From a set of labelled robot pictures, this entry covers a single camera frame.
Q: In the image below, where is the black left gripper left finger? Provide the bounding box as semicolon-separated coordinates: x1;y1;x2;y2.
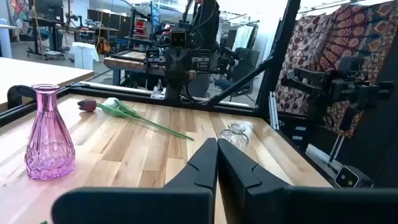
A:
50;138;219;224

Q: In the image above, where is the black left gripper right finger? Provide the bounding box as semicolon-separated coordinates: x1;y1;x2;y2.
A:
217;138;398;224

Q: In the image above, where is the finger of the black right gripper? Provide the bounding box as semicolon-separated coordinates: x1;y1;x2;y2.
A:
191;49;212;70
146;49;165;70

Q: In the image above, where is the white tulip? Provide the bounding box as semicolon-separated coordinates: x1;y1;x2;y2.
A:
101;96;187;139

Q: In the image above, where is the dark red tulip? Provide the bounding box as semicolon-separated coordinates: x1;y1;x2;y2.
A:
76;98;195;141

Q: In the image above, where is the clear glass vase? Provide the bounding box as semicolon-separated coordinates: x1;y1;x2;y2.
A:
220;123;249;152

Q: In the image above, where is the pink glass vase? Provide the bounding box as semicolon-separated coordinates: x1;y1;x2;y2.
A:
24;83;76;181

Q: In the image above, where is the wooden workbench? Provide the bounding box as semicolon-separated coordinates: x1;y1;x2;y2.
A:
103;50;166;77

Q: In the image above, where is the black office chair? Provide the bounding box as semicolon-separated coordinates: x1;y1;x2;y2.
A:
214;47;261;96

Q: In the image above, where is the white box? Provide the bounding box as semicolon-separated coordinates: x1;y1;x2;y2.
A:
69;41;100;71

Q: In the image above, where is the silver aluminium bar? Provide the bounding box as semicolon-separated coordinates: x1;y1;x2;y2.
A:
268;91;280;131

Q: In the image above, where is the black background desk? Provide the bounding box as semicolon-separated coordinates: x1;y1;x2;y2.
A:
23;0;67;60

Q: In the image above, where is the light wood table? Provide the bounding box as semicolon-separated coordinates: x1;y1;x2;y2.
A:
0;57;95;113

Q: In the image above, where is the black table clamp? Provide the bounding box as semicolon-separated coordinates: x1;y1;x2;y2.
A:
7;85;37;110

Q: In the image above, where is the patterned red fabric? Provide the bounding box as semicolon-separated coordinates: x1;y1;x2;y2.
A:
275;0;398;138

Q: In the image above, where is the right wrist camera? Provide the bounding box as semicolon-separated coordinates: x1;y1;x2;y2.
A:
170;29;187;48

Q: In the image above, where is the black aluminium table frame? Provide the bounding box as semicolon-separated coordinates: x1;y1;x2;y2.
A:
0;0;343;189

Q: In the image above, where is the table-level camera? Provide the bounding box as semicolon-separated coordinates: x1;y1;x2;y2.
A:
334;164;374;189

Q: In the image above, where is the yellow cable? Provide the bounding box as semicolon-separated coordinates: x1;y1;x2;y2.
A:
32;0;45;60

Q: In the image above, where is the black mechanical mount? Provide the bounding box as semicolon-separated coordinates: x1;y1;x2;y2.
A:
279;55;394;131

